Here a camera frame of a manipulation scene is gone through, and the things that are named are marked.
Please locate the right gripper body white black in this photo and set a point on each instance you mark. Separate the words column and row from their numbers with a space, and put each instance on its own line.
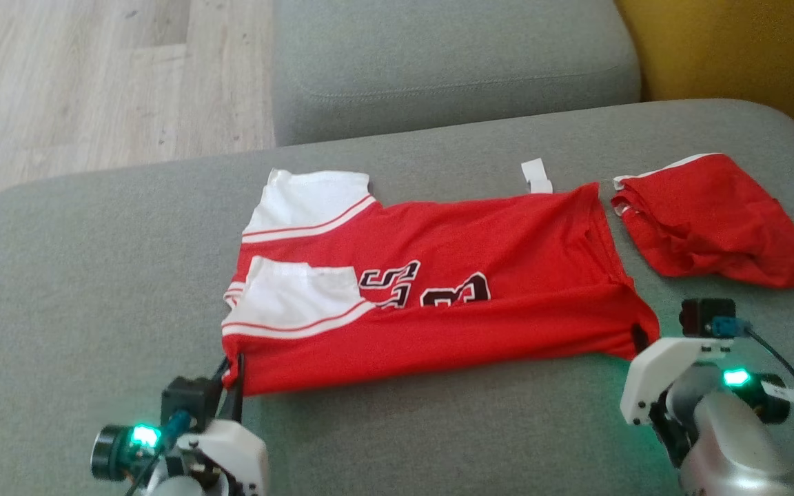
column 652, row 375

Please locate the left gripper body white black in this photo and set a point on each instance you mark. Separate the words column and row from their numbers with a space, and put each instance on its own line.
column 231, row 448

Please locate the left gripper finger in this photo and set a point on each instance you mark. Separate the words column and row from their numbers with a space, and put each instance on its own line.
column 220, row 370
column 236, row 396

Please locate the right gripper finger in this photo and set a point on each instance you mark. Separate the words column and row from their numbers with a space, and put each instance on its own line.
column 639, row 337

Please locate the plain red garment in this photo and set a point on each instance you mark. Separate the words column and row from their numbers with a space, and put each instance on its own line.
column 714, row 220

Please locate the red white sports jersey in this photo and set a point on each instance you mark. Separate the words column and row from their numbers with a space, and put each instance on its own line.
column 473, row 241

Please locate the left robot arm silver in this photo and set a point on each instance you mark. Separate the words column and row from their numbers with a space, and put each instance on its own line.
column 176, row 488

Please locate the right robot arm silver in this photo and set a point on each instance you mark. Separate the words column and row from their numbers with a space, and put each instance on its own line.
column 728, row 441

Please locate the grey sofa seat cushion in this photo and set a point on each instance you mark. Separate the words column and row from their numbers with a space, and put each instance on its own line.
column 94, row 275

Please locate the yellow cushion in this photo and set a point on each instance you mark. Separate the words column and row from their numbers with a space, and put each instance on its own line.
column 735, row 48

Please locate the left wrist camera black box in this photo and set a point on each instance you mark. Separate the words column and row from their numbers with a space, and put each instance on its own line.
column 190, row 403

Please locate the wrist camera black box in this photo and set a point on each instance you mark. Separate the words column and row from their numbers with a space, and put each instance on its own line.
column 707, row 315
column 190, row 403

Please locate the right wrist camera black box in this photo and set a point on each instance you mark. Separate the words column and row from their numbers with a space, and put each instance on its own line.
column 707, row 315

